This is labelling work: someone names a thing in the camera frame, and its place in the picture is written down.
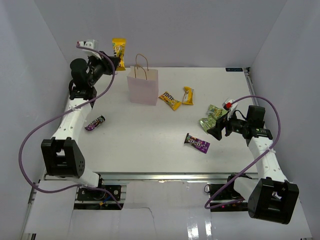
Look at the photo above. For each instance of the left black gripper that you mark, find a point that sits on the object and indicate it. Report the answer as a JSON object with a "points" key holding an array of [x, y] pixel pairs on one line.
{"points": [[104, 62]]}

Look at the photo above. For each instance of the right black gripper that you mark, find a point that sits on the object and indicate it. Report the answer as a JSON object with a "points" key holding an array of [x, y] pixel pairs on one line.
{"points": [[216, 131]]}

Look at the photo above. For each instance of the green snack packet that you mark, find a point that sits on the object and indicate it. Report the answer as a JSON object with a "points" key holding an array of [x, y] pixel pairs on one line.
{"points": [[216, 112], [208, 122]]}

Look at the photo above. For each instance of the yellow m&m packet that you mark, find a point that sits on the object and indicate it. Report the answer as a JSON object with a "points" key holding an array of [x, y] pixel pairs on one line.
{"points": [[170, 100], [119, 46]]}

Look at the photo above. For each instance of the purple m&m packet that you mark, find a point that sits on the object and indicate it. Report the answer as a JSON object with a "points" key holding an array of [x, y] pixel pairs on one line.
{"points": [[95, 123], [197, 143]]}

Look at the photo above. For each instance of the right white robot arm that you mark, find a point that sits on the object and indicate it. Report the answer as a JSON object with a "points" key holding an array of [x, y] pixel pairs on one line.
{"points": [[273, 198]]}

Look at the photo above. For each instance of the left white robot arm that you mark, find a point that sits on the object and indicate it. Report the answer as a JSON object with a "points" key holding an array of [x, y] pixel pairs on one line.
{"points": [[61, 153]]}

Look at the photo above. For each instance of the pink paper bag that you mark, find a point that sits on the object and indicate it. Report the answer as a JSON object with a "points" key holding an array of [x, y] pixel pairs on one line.
{"points": [[143, 84]]}

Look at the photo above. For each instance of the yellow snack bar wrapper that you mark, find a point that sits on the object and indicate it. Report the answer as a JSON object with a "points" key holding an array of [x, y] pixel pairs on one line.
{"points": [[188, 96]]}

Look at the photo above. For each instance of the blue label right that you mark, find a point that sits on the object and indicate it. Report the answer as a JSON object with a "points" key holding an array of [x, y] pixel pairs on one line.
{"points": [[234, 69]]}

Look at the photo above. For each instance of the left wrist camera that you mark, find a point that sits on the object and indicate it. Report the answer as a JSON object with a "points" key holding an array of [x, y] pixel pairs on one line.
{"points": [[89, 47]]}

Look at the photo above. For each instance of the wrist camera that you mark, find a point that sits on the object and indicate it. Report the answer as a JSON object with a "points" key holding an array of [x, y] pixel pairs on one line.
{"points": [[230, 106], [89, 47]]}

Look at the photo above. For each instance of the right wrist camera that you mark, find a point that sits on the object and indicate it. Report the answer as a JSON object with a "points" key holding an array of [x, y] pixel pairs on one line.
{"points": [[230, 106]]}

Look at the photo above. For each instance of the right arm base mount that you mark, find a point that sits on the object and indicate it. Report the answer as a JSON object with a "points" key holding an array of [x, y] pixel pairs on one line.
{"points": [[232, 201]]}

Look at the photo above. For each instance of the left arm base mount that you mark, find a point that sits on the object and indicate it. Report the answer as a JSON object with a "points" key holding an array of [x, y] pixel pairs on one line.
{"points": [[88, 199]]}

